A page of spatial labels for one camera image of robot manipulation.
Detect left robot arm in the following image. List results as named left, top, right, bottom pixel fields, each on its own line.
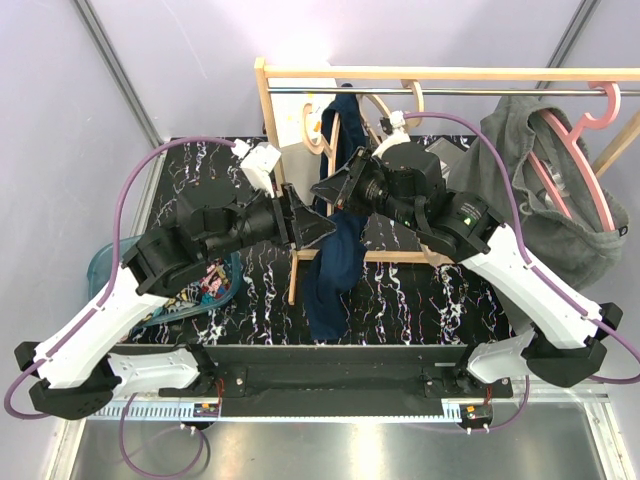
left=15, top=178, right=336, bottom=420

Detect colourful comic print shorts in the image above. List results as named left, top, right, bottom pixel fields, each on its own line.
left=140, top=257, right=240, bottom=326

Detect grey shorts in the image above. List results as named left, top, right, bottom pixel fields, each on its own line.
left=444, top=94, right=632, bottom=291

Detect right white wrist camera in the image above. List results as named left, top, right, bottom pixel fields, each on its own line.
left=373, top=111, right=410, bottom=159

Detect beige hanger of comic shorts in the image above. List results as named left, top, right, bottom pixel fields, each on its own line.
left=356, top=79, right=426, bottom=146

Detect navy blue shorts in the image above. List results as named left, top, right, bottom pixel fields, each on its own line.
left=302, top=93, right=368, bottom=341

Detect grey booklet with label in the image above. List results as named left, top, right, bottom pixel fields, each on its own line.
left=426, top=138, right=466, bottom=174

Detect white box with stickers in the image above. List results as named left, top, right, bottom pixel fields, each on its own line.
left=266, top=77, right=337, bottom=205

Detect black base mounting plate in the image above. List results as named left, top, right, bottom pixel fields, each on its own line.
left=128, top=345, right=513, bottom=423

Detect pink plastic hanger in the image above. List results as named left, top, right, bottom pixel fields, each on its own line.
left=528, top=81, right=621, bottom=231

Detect blue transparent plastic bin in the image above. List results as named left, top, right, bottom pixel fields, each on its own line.
left=86, top=244, right=244, bottom=330

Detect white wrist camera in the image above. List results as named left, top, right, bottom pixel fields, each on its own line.
left=231, top=139, right=281, bottom=198
left=373, top=111, right=410, bottom=159

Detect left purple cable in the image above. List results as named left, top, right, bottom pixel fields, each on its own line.
left=3, top=138, right=241, bottom=476

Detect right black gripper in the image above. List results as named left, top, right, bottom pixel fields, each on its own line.
left=311, top=146, right=422, bottom=232

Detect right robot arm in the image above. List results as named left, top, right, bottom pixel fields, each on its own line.
left=311, top=142, right=621, bottom=397

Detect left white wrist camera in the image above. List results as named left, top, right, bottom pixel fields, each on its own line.
left=231, top=139, right=281, bottom=198

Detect wooden clothes rack frame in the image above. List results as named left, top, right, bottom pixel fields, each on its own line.
left=253, top=56, right=640, bottom=266

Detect metal clothes rail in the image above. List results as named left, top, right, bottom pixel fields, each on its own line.
left=267, top=85, right=640, bottom=97

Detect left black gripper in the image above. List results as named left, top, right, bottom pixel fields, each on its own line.
left=203, top=178, right=337, bottom=262

